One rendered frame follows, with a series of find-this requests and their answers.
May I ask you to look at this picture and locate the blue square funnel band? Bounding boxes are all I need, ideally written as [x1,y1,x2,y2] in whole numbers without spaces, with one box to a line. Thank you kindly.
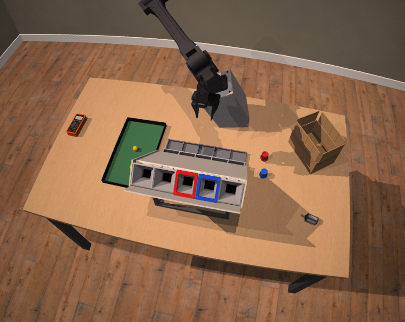
[195,174,221,203]

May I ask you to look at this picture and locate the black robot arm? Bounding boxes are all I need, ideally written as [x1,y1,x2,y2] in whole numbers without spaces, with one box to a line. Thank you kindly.
[138,0,228,108]

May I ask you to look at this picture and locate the orange digital multimeter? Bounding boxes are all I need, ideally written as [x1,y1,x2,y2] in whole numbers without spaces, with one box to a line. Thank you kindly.
[66,114,87,137]

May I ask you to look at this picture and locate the red square frame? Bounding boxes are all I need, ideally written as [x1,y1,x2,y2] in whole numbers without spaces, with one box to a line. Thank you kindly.
[173,170,198,199]

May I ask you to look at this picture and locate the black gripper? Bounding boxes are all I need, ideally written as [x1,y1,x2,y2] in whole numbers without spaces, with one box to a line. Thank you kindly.
[191,91,221,120]

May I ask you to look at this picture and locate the blue round disc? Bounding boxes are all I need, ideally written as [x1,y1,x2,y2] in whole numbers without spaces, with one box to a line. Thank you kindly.
[259,168,268,179]

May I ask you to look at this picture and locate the grey slanted panel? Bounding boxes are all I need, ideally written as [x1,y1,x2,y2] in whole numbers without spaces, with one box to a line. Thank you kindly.
[124,139,247,214]

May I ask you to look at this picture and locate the red plug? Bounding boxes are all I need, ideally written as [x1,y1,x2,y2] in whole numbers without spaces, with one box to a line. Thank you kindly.
[260,151,268,162]

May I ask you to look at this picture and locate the green tray with black rim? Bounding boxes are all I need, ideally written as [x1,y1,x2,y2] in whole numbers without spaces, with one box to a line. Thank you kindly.
[101,117,167,188]

